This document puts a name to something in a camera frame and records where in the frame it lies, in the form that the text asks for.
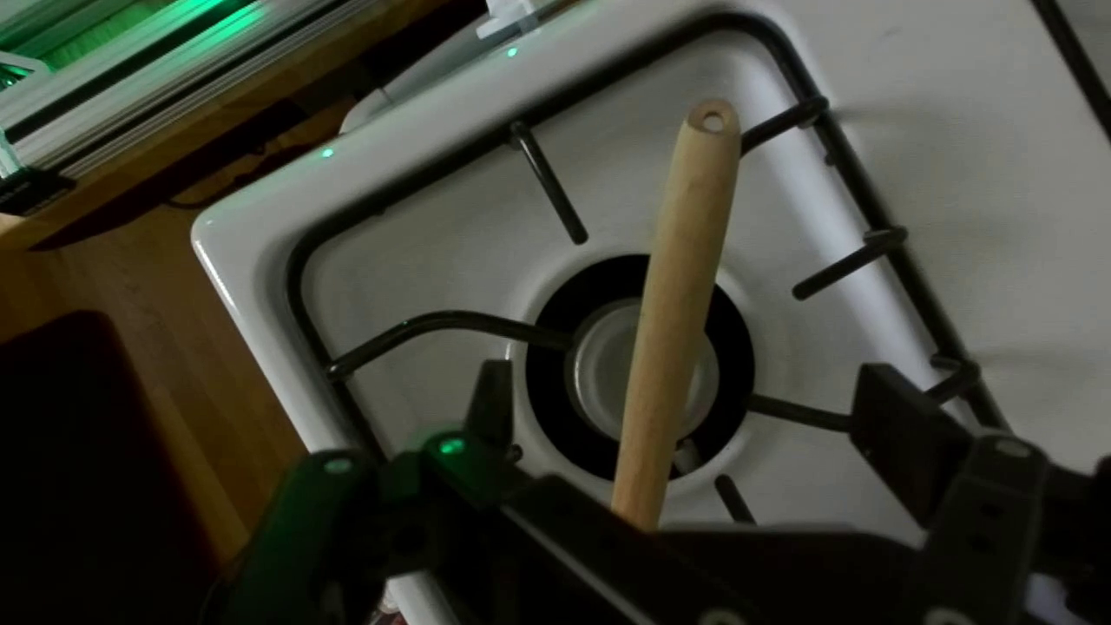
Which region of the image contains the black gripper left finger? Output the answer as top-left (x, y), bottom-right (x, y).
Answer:
top-left (201, 359), bottom-right (548, 625)

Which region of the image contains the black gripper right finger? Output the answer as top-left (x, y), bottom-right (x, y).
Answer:
top-left (852, 362), bottom-right (1111, 625)

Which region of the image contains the wooden spoon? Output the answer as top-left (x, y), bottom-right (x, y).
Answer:
top-left (607, 98), bottom-right (742, 536)

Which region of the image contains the white gas stove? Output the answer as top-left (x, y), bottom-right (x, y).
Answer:
top-left (189, 0), bottom-right (1111, 625)

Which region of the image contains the round gas burner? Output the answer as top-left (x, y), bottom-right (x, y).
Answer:
top-left (526, 254), bottom-right (761, 485)

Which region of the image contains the black stove grate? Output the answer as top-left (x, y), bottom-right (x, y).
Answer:
top-left (285, 10), bottom-right (1014, 531)
top-left (1030, 0), bottom-right (1111, 146)

